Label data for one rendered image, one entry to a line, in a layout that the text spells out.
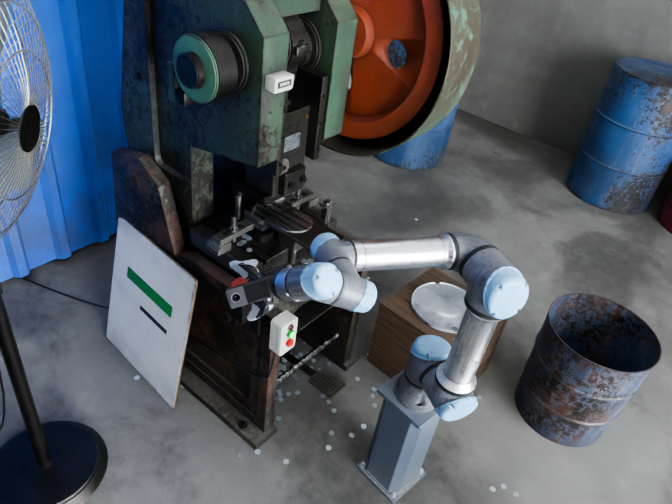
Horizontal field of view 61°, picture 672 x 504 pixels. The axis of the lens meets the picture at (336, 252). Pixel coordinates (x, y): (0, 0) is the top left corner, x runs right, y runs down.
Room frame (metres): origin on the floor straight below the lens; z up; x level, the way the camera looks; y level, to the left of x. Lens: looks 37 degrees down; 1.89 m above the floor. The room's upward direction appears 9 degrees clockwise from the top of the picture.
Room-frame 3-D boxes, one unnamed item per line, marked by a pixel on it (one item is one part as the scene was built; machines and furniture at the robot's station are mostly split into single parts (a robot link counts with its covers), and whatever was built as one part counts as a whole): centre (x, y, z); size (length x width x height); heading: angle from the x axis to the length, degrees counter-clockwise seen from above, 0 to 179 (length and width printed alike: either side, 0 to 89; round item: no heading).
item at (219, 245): (1.54, 0.36, 0.76); 0.17 x 0.06 x 0.10; 146
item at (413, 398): (1.23, -0.33, 0.50); 0.15 x 0.15 x 0.10
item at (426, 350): (1.23, -0.33, 0.62); 0.13 x 0.12 x 0.14; 25
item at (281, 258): (1.68, 0.26, 0.68); 0.45 x 0.30 x 0.06; 146
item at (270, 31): (1.76, 0.38, 0.83); 0.79 x 0.43 x 1.34; 56
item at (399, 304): (1.79, -0.48, 0.18); 0.40 x 0.38 x 0.35; 52
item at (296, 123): (1.65, 0.23, 1.04); 0.17 x 0.15 x 0.30; 56
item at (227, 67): (1.48, 0.42, 1.31); 0.22 x 0.12 x 0.22; 56
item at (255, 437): (1.53, 0.53, 0.45); 0.92 x 0.12 x 0.90; 56
